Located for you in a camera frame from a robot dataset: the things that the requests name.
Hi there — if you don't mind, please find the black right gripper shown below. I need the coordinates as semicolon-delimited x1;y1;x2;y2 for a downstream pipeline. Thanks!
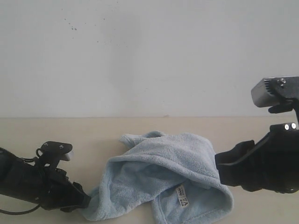
214;124;299;193

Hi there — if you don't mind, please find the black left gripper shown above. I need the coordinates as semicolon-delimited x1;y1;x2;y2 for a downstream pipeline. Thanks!
35;168;91;211

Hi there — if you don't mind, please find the light blue terry towel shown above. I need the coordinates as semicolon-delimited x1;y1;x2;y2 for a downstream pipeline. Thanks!
81;131;234;224

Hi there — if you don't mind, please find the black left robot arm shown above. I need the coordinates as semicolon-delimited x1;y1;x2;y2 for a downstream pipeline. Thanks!
0;148;91;212

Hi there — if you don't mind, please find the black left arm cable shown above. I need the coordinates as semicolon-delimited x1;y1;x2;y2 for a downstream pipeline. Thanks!
0;203;44;215

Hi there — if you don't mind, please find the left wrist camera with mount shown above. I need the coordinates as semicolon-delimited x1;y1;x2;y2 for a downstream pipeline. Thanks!
36;141;73;170

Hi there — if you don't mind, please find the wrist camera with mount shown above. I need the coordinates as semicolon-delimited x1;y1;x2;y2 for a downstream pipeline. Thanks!
36;141;73;170
251;76;299;114

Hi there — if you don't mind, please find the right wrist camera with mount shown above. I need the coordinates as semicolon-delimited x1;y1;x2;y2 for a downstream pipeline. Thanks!
251;76;299;114

